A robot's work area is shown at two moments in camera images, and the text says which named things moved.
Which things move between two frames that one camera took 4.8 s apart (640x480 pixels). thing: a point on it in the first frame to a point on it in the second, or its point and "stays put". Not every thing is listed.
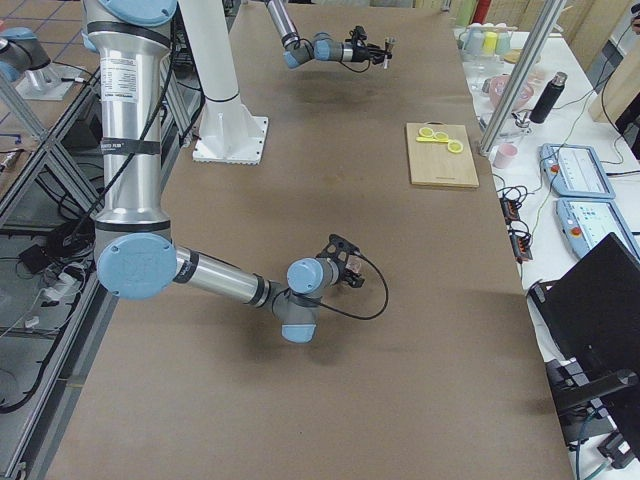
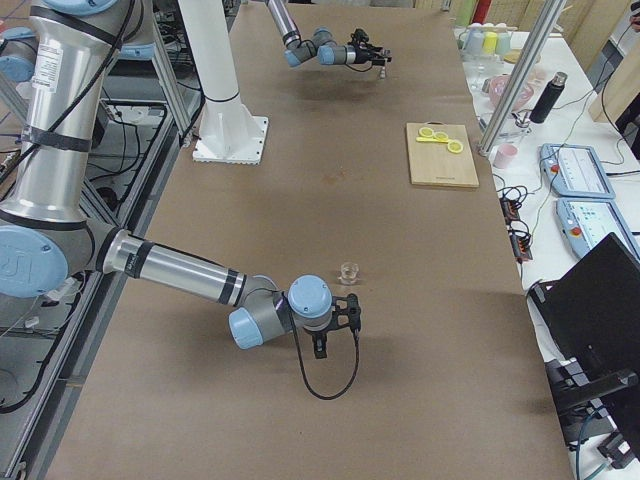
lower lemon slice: x=455 y=146 stays put
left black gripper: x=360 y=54 stays put
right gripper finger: x=356 y=280 to x=319 y=341
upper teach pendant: x=574 y=171 stays put
